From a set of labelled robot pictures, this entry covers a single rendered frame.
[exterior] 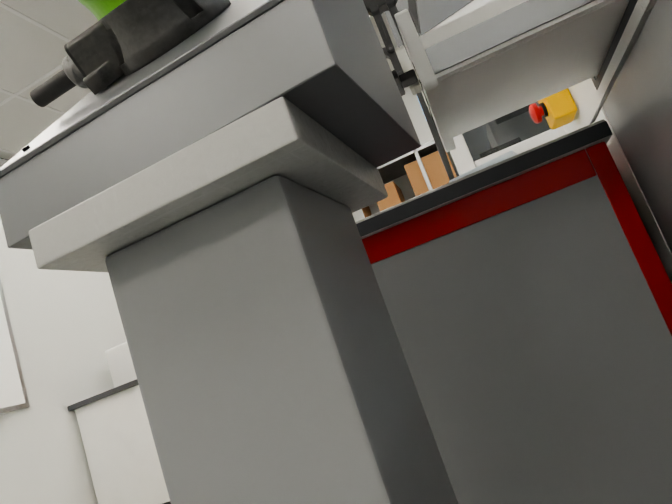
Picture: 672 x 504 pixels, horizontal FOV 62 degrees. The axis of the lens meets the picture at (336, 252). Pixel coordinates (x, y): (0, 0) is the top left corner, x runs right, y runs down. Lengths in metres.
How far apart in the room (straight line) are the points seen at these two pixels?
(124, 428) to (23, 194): 3.59
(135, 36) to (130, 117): 0.14
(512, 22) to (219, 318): 0.49
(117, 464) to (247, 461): 3.75
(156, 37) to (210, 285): 0.28
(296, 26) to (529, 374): 0.63
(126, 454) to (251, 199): 3.75
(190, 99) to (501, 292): 0.58
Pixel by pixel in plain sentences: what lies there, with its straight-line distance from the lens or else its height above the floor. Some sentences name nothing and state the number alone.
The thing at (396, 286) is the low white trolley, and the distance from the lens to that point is 0.93.
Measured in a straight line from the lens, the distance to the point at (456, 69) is 0.73.
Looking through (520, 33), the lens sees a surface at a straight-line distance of 0.74.
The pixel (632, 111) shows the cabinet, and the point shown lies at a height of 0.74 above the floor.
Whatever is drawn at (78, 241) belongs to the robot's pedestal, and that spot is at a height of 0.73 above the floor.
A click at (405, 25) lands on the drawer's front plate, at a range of 0.75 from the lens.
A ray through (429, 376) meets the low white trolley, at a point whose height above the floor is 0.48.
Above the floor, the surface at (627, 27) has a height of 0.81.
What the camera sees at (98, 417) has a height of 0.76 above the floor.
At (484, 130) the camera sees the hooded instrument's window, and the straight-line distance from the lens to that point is 1.70.
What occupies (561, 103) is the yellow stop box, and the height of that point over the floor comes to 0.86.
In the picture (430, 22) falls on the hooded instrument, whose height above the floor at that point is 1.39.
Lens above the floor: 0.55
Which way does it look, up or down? 11 degrees up
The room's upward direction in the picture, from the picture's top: 20 degrees counter-clockwise
